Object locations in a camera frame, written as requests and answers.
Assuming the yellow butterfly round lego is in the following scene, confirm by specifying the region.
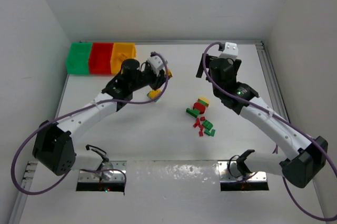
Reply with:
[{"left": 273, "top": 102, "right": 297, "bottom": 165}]
[{"left": 147, "top": 89, "right": 162, "bottom": 101}]

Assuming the yellow lego brick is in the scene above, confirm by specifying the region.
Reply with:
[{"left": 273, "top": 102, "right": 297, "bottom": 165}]
[{"left": 168, "top": 69, "right": 173, "bottom": 79}]

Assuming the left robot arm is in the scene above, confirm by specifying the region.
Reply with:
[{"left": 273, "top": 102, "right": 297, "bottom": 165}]
[{"left": 32, "top": 54, "right": 169, "bottom": 176}]

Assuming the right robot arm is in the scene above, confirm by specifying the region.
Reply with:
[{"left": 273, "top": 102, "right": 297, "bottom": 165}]
[{"left": 196, "top": 54, "right": 328, "bottom": 188}]

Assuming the pale yellow curved lego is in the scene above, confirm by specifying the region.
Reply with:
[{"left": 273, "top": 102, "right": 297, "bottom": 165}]
[{"left": 198, "top": 96, "right": 210, "bottom": 104}]

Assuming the red round lego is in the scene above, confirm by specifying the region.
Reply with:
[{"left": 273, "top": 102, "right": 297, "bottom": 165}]
[{"left": 193, "top": 102, "right": 206, "bottom": 114}]

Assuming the yellow plastic bin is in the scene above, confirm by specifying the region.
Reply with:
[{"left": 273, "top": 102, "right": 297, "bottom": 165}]
[{"left": 110, "top": 43, "right": 136, "bottom": 75}]

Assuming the green L-shaped lego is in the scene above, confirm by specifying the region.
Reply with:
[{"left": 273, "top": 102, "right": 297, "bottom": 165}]
[{"left": 186, "top": 108, "right": 200, "bottom": 118}]

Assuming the red plastic bin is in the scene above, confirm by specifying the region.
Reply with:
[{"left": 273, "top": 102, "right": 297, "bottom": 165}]
[{"left": 88, "top": 43, "right": 113, "bottom": 75}]

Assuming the green 2x2 lego brick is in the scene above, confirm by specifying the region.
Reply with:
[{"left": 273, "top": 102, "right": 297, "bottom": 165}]
[{"left": 202, "top": 120, "right": 213, "bottom": 130}]

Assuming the small red lego piece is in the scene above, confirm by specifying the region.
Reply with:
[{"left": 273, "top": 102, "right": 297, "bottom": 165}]
[{"left": 199, "top": 125, "right": 204, "bottom": 137}]

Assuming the small green lego plate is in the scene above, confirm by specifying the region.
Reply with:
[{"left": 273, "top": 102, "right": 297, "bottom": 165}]
[{"left": 204, "top": 129, "right": 216, "bottom": 137}]

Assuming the green plastic bin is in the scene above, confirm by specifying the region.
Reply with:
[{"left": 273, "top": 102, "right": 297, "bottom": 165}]
[{"left": 66, "top": 43, "right": 93, "bottom": 75}]

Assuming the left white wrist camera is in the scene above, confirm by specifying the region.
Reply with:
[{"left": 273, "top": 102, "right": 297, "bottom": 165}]
[{"left": 146, "top": 52, "right": 167, "bottom": 76}]

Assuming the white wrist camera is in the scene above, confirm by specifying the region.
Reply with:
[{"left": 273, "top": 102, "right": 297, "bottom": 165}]
[
  {"left": 146, "top": 52, "right": 167, "bottom": 76},
  {"left": 219, "top": 42, "right": 239, "bottom": 61}
]

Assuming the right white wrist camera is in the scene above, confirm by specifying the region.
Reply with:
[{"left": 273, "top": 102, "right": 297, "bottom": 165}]
[{"left": 219, "top": 42, "right": 239, "bottom": 61}]

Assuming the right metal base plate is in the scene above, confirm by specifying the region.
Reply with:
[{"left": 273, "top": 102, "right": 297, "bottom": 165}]
[{"left": 217, "top": 159, "right": 267, "bottom": 183}]

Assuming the metal base plate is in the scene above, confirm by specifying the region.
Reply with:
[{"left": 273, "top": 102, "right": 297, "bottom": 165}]
[
  {"left": 78, "top": 161, "right": 126, "bottom": 183},
  {"left": 217, "top": 159, "right": 267, "bottom": 183}
]

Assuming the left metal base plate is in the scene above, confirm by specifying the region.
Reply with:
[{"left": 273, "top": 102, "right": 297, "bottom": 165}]
[{"left": 78, "top": 161, "right": 126, "bottom": 183}]

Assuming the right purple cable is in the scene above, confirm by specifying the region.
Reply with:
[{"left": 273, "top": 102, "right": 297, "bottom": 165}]
[{"left": 204, "top": 41, "right": 337, "bottom": 221}]

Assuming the purple cable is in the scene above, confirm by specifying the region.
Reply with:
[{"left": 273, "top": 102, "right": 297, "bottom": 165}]
[
  {"left": 204, "top": 41, "right": 337, "bottom": 221},
  {"left": 11, "top": 52, "right": 169, "bottom": 196}
]

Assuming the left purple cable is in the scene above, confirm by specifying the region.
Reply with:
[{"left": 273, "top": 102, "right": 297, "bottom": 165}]
[{"left": 11, "top": 52, "right": 169, "bottom": 196}]

